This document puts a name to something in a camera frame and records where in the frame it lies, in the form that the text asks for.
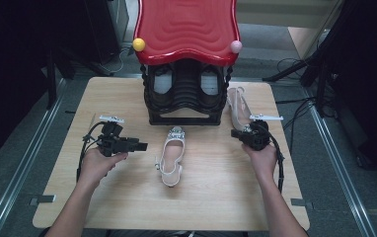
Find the black tripod stand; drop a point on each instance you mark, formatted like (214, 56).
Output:
(311, 65)

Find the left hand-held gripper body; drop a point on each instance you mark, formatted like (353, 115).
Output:
(112, 143)

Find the white jewelled slingback shoe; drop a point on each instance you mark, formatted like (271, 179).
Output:
(173, 154)
(237, 105)

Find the person's right hand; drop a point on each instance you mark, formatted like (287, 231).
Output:
(265, 163)

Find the grey table bracket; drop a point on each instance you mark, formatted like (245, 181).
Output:
(43, 199)
(301, 202)

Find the person's left hand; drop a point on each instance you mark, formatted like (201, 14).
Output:
(96, 168)

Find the black leather shoe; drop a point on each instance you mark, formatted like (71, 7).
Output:
(211, 85)
(162, 85)

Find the metal floor rail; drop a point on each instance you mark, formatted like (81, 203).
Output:
(341, 171)
(18, 171)

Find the red and black shoe rack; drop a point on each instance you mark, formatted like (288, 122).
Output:
(186, 29)

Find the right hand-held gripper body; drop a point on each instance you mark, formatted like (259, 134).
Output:
(259, 138)

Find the black metal stand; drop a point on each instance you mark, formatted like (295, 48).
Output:
(51, 79)

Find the light wooden board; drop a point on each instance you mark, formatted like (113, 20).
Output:
(303, 41)

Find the black curtain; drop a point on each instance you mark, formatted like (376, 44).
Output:
(12, 65)
(370, 82)

